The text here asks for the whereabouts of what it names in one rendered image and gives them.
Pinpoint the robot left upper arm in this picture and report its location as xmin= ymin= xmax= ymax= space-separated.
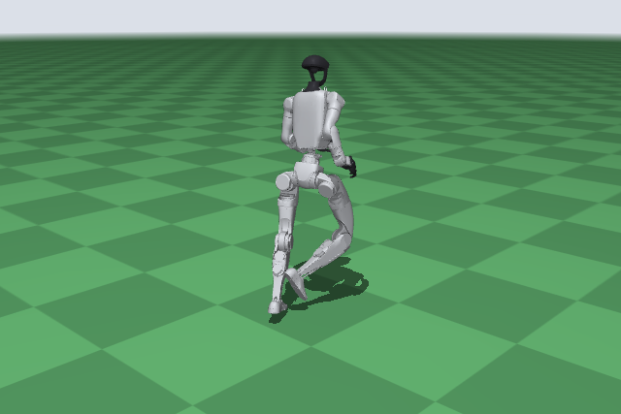
xmin=280 ymin=96 xmax=296 ymax=145

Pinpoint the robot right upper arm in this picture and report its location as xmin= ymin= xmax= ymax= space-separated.
xmin=321 ymin=91 xmax=345 ymax=141

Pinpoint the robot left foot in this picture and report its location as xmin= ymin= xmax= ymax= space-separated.
xmin=268 ymin=298 xmax=288 ymax=314

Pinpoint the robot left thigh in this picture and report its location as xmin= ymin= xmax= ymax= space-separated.
xmin=276 ymin=171 xmax=299 ymax=251

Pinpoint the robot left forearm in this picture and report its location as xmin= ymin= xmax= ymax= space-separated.
xmin=284 ymin=143 xmax=309 ymax=153

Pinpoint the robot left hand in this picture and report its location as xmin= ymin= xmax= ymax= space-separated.
xmin=318 ymin=141 xmax=331 ymax=152

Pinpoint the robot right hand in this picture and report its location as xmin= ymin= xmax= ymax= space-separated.
xmin=342 ymin=156 xmax=357 ymax=178

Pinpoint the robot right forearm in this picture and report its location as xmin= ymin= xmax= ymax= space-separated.
xmin=327 ymin=126 xmax=351 ymax=167

